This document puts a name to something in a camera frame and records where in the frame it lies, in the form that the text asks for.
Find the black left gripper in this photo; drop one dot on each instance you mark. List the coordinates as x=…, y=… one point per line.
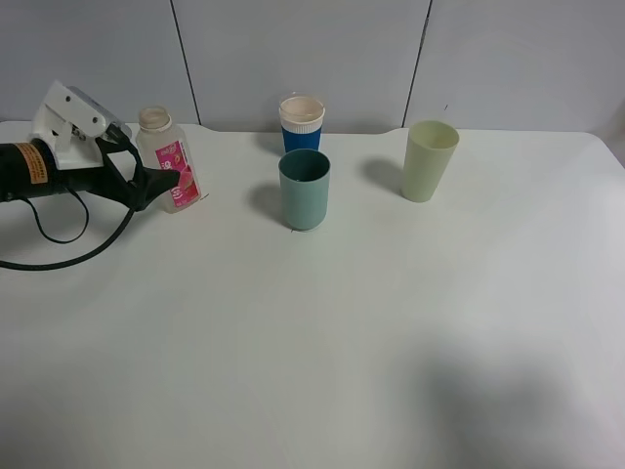
x=28, y=170

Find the pink label drink bottle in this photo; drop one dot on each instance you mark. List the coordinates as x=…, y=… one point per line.
x=163, y=145

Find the teal plastic cup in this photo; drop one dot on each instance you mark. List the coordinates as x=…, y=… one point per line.
x=304, y=176

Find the blue cup with white rim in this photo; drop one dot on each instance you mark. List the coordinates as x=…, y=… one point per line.
x=301, y=119

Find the pale yellow-green plastic cup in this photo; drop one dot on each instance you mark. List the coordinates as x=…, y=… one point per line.
x=430, y=145

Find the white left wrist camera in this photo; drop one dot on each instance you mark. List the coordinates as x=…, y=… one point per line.
x=69, y=122

